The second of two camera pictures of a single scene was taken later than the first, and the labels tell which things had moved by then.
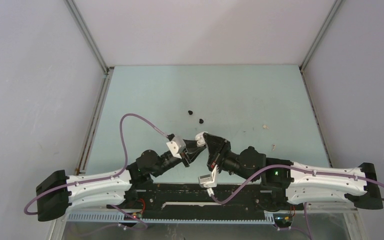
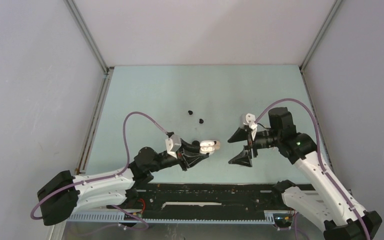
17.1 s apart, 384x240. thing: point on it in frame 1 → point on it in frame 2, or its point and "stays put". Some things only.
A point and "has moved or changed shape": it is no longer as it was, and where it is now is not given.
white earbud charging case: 201,141 has moved or changed shape
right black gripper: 217,146 → 244,158
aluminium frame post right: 304,62 stays put
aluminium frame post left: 78,18 stays put
